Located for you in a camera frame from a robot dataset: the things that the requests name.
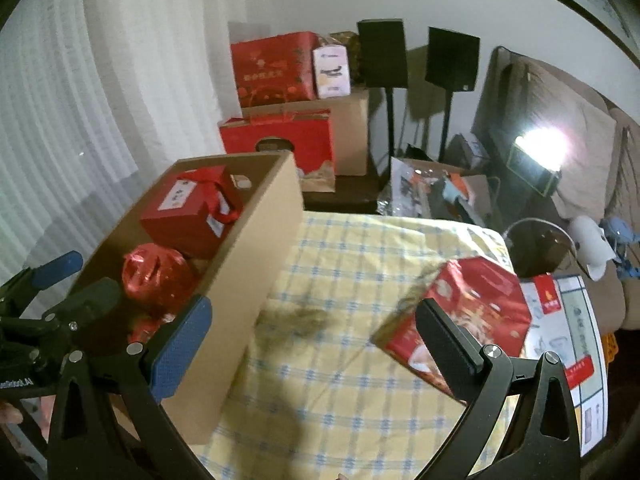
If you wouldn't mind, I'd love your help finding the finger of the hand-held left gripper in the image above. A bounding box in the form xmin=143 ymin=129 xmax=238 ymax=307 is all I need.
xmin=0 ymin=251 xmax=84 ymax=313
xmin=42 ymin=277 xmax=121 ymax=351

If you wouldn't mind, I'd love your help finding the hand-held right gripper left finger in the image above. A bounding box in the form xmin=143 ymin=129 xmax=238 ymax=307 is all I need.
xmin=47 ymin=295 xmax=213 ymax=480

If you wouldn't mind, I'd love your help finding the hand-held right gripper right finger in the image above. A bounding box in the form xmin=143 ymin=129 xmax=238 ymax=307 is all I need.
xmin=416 ymin=298 xmax=585 ymax=480

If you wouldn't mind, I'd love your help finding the long red packet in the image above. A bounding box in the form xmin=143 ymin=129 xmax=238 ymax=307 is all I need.
xmin=129 ymin=314 xmax=175 ymax=347

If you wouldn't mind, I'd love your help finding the red printed snack packet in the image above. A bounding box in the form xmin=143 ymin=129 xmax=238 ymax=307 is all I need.
xmin=372 ymin=257 xmax=533 ymax=406

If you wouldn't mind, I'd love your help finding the red gift box with ribbon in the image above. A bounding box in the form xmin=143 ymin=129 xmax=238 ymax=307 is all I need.
xmin=140 ymin=165 xmax=244 ymax=256

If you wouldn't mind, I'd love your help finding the yellow plaid tablecloth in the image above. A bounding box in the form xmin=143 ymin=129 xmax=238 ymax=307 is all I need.
xmin=195 ymin=212 xmax=531 ymax=480

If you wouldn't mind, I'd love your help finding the printed paper leaflet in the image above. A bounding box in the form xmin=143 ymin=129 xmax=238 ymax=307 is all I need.
xmin=520 ymin=272 xmax=608 ymax=458

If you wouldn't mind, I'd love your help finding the round glass bowl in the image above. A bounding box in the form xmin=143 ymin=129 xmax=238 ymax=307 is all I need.
xmin=502 ymin=217 xmax=576 ymax=278

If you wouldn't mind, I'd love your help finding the open box of clutter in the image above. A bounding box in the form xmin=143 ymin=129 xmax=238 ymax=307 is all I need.
xmin=377 ymin=156 xmax=493 ymax=226

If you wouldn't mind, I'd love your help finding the dark low table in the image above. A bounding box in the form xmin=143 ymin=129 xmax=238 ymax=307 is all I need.
xmin=302 ymin=172 xmax=396 ymax=213

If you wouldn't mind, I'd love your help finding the white curtain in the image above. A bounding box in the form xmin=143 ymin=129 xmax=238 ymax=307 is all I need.
xmin=0 ymin=0 xmax=251 ymax=281

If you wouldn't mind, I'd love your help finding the bright work lamp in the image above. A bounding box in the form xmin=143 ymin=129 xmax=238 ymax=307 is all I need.
xmin=505 ymin=127 xmax=568 ymax=198

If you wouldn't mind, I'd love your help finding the small grey box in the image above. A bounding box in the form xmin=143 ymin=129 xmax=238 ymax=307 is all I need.
xmin=447 ymin=132 xmax=490 ymax=171

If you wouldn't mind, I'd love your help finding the blue plastic object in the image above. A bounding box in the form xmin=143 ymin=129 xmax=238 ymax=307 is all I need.
xmin=600 ymin=217 xmax=640 ymax=281

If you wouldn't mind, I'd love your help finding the crumpled brown paper bag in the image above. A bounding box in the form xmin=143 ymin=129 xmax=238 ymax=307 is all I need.
xmin=299 ymin=162 xmax=337 ymax=194

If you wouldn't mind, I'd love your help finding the large brown cardboard box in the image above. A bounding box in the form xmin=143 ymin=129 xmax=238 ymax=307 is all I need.
xmin=240 ymin=87 xmax=371 ymax=177

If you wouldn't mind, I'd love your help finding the beige sofa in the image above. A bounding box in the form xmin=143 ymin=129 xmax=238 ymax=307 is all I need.
xmin=470 ymin=45 xmax=640 ymax=331

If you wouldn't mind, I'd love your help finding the beige sofa cushion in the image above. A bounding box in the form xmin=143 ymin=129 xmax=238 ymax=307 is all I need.
xmin=492 ymin=57 xmax=618 ymax=218

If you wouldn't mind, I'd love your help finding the black speaker on stand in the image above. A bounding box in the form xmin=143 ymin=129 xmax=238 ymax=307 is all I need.
xmin=356 ymin=19 xmax=408 ymax=181
xmin=425 ymin=26 xmax=481 ymax=163

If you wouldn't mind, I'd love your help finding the large red gift box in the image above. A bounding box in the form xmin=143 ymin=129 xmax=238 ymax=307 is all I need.
xmin=230 ymin=31 xmax=321 ymax=108

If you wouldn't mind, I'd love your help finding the small white box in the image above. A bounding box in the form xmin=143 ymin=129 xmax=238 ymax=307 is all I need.
xmin=312 ymin=45 xmax=351 ymax=98

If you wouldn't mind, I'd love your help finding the red carton with handle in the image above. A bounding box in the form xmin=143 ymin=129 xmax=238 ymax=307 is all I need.
xmin=219 ymin=107 xmax=338 ymax=176

